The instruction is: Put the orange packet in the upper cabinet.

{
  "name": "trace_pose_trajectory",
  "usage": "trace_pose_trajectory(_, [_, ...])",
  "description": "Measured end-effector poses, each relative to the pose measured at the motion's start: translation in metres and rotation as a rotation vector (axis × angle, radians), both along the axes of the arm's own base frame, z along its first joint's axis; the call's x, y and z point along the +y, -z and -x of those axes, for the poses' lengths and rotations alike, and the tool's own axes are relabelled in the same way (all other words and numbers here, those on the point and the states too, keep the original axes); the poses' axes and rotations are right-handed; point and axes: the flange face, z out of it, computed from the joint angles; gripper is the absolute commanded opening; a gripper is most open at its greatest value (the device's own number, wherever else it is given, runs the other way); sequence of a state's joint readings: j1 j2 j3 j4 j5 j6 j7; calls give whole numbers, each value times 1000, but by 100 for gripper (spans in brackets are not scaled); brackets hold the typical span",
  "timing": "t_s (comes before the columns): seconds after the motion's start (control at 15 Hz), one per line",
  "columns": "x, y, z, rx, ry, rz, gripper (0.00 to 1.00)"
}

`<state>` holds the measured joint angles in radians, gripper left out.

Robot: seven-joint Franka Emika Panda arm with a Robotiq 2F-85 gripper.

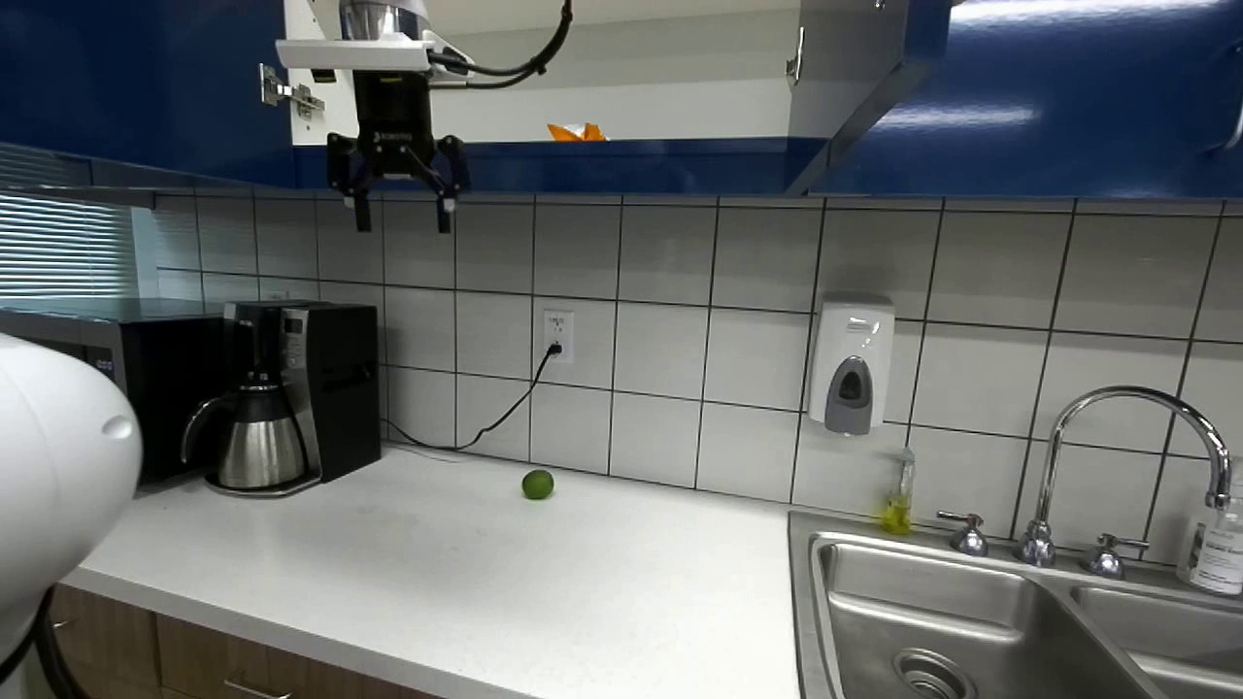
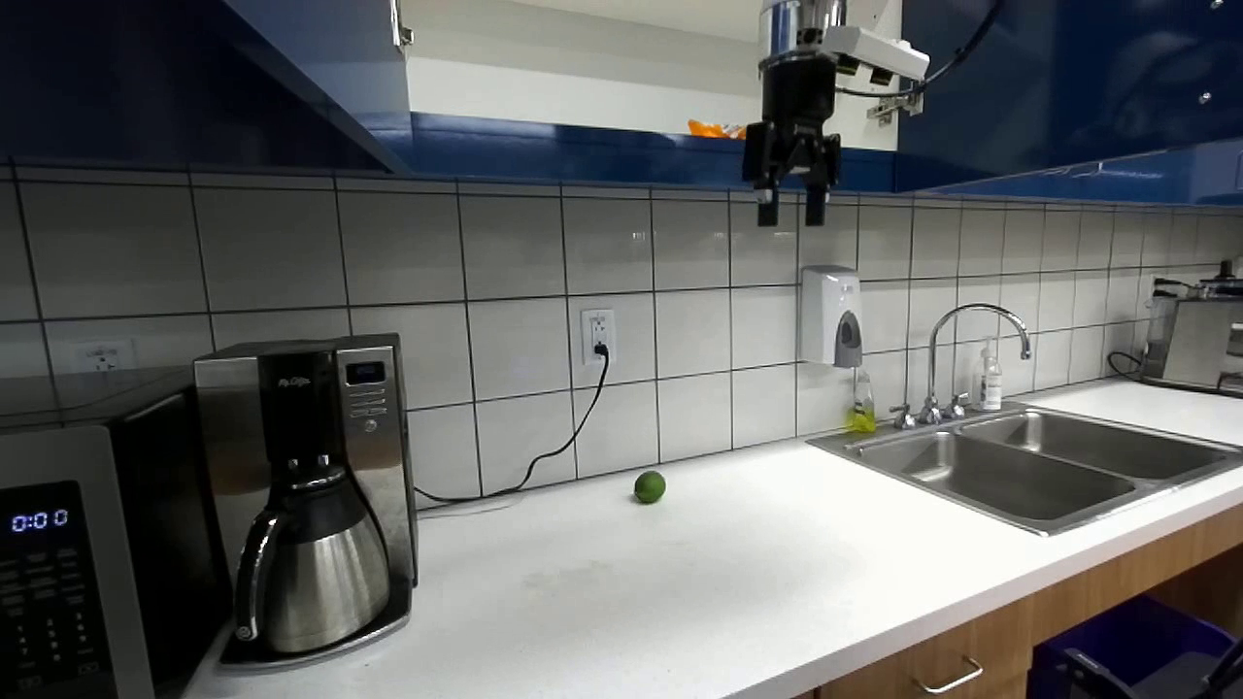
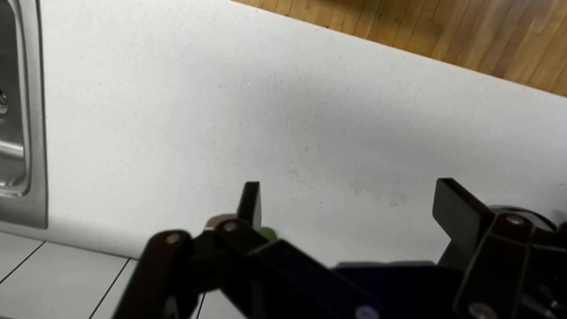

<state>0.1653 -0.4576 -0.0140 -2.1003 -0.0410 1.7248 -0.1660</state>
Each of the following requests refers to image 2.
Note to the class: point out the orange carrot toy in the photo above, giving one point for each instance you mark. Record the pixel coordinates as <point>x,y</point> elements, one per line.
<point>715,128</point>

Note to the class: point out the stainless steel double sink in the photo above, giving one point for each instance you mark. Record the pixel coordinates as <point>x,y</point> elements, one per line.
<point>1022,473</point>

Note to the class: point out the white wall outlet with plug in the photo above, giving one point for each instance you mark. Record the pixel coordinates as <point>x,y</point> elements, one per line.
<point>598,341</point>

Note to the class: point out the small white bottle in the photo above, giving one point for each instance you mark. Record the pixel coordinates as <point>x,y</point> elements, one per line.
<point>991,383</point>

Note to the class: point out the steel black coffee maker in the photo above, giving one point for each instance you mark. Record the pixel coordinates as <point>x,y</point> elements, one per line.
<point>371,430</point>

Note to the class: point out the silver countertop appliance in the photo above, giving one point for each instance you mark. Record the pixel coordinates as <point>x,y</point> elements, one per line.
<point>1204,336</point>

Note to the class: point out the wooden drawer front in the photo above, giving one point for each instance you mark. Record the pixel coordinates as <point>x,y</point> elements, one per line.
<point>945,654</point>

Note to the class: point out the black steel microwave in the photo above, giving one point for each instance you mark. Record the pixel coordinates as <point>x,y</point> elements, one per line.
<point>62,558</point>

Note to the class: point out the blue bin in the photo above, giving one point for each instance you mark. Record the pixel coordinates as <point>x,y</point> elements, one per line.
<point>1127,646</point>

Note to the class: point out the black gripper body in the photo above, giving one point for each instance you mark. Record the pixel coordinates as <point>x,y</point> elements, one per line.
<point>793,112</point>

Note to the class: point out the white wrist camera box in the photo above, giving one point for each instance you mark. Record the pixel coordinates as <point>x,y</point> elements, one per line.
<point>878,56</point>

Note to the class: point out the white empty wall outlet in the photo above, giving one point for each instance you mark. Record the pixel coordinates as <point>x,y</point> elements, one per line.
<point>105,359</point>

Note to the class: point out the white blue wall cabinet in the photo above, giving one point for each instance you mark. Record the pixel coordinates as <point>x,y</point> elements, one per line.
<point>570,90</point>

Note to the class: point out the green lime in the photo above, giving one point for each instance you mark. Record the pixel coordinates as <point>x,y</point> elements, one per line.
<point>649,486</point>

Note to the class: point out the blue open cabinet door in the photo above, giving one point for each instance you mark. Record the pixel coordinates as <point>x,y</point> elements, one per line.
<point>325,65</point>

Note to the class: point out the green dish soap bottle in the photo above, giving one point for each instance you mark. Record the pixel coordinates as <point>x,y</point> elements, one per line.
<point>861,414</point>

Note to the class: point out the chrome sink faucet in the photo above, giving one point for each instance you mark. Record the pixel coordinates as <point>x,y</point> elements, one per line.
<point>953,317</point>

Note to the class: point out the stainless steel carafe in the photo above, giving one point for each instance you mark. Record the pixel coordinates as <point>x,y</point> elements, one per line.
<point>317,567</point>

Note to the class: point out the metal cabinet hinge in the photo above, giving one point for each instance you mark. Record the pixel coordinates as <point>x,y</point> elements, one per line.
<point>896,112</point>

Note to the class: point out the white wall soap dispenser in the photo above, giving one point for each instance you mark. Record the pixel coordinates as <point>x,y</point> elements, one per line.
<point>830,317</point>

